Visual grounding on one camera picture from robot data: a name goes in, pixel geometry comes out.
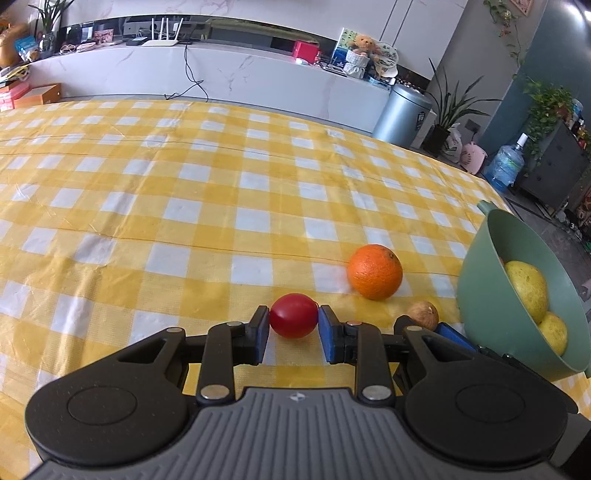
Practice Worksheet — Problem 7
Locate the red cherry tomato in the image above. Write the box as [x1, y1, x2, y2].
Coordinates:
[270, 293, 318, 339]

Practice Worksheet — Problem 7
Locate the large orange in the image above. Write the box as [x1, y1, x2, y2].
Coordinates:
[346, 244, 404, 301]

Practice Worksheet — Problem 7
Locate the small brown fruit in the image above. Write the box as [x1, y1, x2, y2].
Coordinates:
[407, 300, 440, 331]

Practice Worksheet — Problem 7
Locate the green bowl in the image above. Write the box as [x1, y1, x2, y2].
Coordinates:
[457, 200, 590, 381]

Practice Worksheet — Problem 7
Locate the large yellow-green pear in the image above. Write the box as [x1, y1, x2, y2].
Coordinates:
[505, 260, 549, 324]

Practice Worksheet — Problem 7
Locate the yellow checkered tablecloth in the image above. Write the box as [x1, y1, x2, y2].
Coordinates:
[1, 100, 590, 479]

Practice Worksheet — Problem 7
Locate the blue water jug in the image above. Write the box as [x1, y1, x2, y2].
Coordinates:
[484, 133, 529, 193]

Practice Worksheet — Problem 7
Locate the pink piggy fan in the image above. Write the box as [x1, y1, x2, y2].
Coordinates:
[460, 141, 488, 175]

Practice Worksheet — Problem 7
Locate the dark grey drawer cabinet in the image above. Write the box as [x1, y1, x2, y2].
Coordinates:
[519, 120, 589, 210]

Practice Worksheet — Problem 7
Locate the silver pedal trash bin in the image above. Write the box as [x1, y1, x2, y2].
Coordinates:
[372, 83, 432, 148]

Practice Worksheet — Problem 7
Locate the tall leafy potted plant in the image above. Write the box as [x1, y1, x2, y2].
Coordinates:
[422, 60, 500, 157]

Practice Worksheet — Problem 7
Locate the white marble tv cabinet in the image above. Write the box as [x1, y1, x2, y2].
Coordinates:
[30, 43, 389, 132]

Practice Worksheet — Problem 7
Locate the teddy bear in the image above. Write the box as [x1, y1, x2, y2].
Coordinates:
[348, 33, 381, 57]

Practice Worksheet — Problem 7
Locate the red box on cabinet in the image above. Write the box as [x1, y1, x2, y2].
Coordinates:
[291, 41, 320, 64]

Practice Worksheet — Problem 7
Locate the white wifi router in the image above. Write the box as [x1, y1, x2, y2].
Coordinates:
[142, 17, 184, 47]

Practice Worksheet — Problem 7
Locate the orange cardboard box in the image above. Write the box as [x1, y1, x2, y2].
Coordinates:
[14, 83, 61, 109]

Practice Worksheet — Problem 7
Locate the pink box stack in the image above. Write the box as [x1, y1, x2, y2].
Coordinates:
[0, 80, 30, 112]

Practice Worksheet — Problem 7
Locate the potted plant left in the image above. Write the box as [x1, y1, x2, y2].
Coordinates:
[29, 0, 74, 59]

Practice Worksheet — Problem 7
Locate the black power cable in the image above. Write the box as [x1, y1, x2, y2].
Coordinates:
[163, 43, 209, 102]

